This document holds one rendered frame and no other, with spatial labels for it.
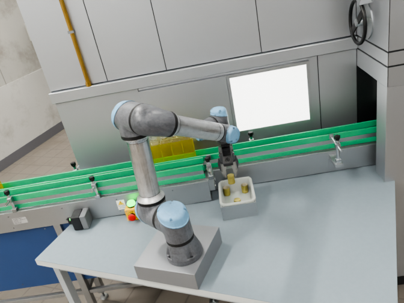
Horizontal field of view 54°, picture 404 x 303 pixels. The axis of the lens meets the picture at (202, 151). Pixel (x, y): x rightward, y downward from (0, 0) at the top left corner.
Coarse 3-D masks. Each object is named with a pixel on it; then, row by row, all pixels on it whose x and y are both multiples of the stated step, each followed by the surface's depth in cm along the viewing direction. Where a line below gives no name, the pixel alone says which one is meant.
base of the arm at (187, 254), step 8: (192, 240) 158; (168, 248) 160; (176, 248) 156; (184, 248) 156; (192, 248) 158; (200, 248) 161; (168, 256) 161; (176, 256) 157; (184, 256) 157; (192, 256) 159; (200, 256) 161; (176, 264) 158; (184, 264) 158
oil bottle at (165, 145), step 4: (160, 140) 208; (164, 140) 207; (168, 140) 207; (160, 144) 208; (164, 144) 208; (168, 144) 208; (164, 148) 209; (168, 148) 209; (164, 152) 210; (168, 152) 210; (172, 152) 210; (164, 156) 211; (168, 156) 211; (172, 156) 211; (164, 160) 212; (168, 160) 212; (172, 160) 212
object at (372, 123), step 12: (372, 120) 209; (300, 132) 213; (312, 132) 212; (324, 132) 212; (336, 132) 212; (240, 144) 215; (252, 144) 215; (264, 144) 215; (96, 168) 221; (108, 168) 221; (120, 168) 222; (24, 180) 225; (36, 180) 225; (48, 180) 225
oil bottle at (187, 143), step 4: (184, 136) 207; (184, 140) 207; (188, 140) 207; (192, 140) 211; (184, 144) 208; (188, 144) 208; (192, 144) 209; (184, 148) 209; (188, 148) 209; (192, 148) 209; (184, 152) 211; (188, 152) 210; (192, 152) 210; (188, 156) 211; (192, 156) 211
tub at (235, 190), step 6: (222, 180) 208; (240, 180) 207; (246, 180) 207; (222, 186) 208; (234, 186) 208; (240, 186) 208; (252, 186) 198; (222, 192) 206; (234, 192) 209; (240, 192) 208; (252, 192) 193; (222, 198) 198; (228, 198) 205; (240, 198) 203; (246, 198) 202; (252, 198) 189; (222, 204) 189; (228, 204) 188; (234, 204) 188
